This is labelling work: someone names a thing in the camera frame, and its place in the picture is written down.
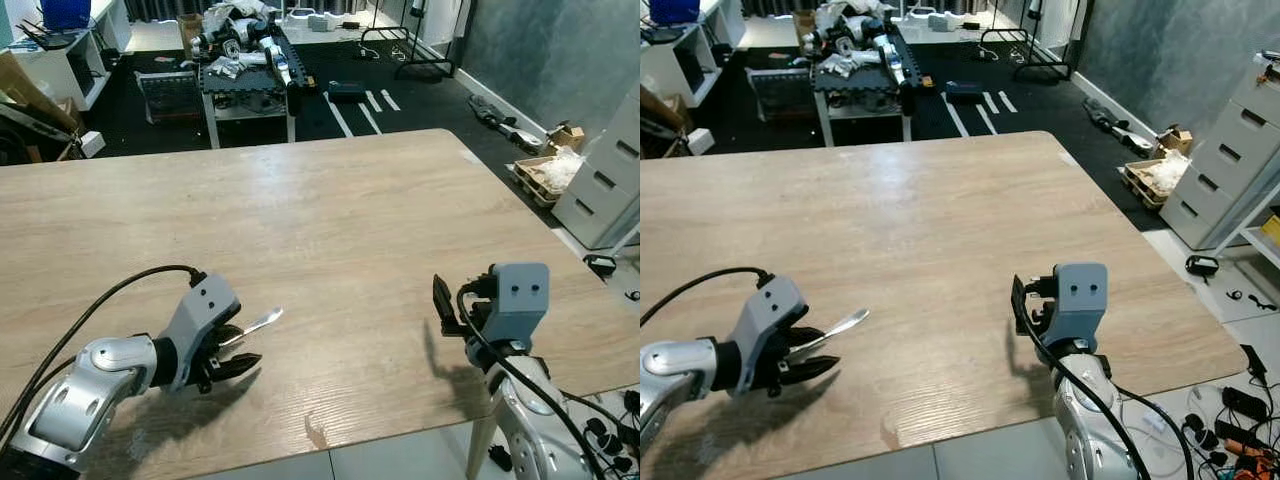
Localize black plastic crate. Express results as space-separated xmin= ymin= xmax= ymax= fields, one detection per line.
xmin=135 ymin=70 xmax=208 ymax=126
xmin=746 ymin=68 xmax=819 ymax=123

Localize tangle of power cables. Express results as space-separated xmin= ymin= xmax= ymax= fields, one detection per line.
xmin=575 ymin=385 xmax=641 ymax=480
xmin=1120 ymin=345 xmax=1280 ymax=480

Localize white drawer cabinet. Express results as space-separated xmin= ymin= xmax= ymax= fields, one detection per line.
xmin=1160 ymin=50 xmax=1280 ymax=251
xmin=552 ymin=88 xmax=641 ymax=251

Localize metal cart with black mat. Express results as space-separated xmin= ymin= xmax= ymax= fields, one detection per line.
xmin=200 ymin=25 xmax=301 ymax=149
xmin=810 ymin=25 xmax=916 ymax=146

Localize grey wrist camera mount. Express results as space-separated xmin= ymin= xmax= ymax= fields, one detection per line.
xmin=158 ymin=274 xmax=243 ymax=393
xmin=1050 ymin=262 xmax=1109 ymax=346
xmin=484 ymin=262 xmax=552 ymax=348
xmin=728 ymin=275 xmax=809 ymax=393

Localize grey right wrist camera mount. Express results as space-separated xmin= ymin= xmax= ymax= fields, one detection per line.
xmin=1050 ymin=262 xmax=1109 ymax=346
xmin=484 ymin=262 xmax=552 ymax=348

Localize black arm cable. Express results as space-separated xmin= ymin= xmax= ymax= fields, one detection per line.
xmin=456 ymin=286 xmax=641 ymax=480
xmin=640 ymin=266 xmax=776 ymax=326
xmin=0 ymin=264 xmax=208 ymax=451
xmin=1025 ymin=300 xmax=1201 ymax=480

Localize small cardboard box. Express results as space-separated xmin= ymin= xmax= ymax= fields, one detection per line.
xmin=1157 ymin=124 xmax=1196 ymax=156
xmin=545 ymin=123 xmax=588 ymax=153

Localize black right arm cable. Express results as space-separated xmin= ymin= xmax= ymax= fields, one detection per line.
xmin=1025 ymin=300 xmax=1201 ymax=480
xmin=456 ymin=286 xmax=641 ymax=480

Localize wooden tray with white filling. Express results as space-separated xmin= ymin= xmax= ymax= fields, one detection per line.
xmin=508 ymin=148 xmax=591 ymax=208
xmin=1120 ymin=157 xmax=1191 ymax=211

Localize silver metal spoon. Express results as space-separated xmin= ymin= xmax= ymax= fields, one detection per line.
xmin=790 ymin=308 xmax=871 ymax=353
xmin=218 ymin=307 xmax=285 ymax=349

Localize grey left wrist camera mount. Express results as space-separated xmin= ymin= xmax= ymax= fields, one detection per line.
xmin=158 ymin=274 xmax=243 ymax=393
xmin=728 ymin=275 xmax=809 ymax=393

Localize white and silver robot parts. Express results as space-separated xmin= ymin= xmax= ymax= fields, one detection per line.
xmin=190 ymin=0 xmax=296 ymax=86
xmin=800 ymin=0 xmax=911 ymax=86

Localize black clothes rack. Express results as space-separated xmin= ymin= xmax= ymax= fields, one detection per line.
xmin=978 ymin=0 xmax=1073 ymax=83
xmin=358 ymin=0 xmax=457 ymax=83

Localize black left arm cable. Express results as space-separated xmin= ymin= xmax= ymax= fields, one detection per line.
xmin=640 ymin=266 xmax=776 ymax=326
xmin=0 ymin=264 xmax=208 ymax=451

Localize white shelf unit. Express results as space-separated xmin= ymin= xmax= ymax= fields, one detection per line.
xmin=640 ymin=0 xmax=769 ymax=111
xmin=0 ymin=0 xmax=133 ymax=111

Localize light wooden table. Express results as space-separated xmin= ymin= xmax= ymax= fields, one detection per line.
xmin=640 ymin=130 xmax=1248 ymax=480
xmin=0 ymin=128 xmax=613 ymax=480

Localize long black tool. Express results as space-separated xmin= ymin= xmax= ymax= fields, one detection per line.
xmin=1083 ymin=97 xmax=1159 ymax=158
xmin=468 ymin=93 xmax=549 ymax=153

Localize brown cardboard sheets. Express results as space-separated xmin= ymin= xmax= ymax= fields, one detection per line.
xmin=0 ymin=50 xmax=86 ymax=166
xmin=640 ymin=85 xmax=701 ymax=161

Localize blue storage box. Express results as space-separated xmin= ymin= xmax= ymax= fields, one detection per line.
xmin=40 ymin=0 xmax=93 ymax=29
xmin=648 ymin=0 xmax=703 ymax=26

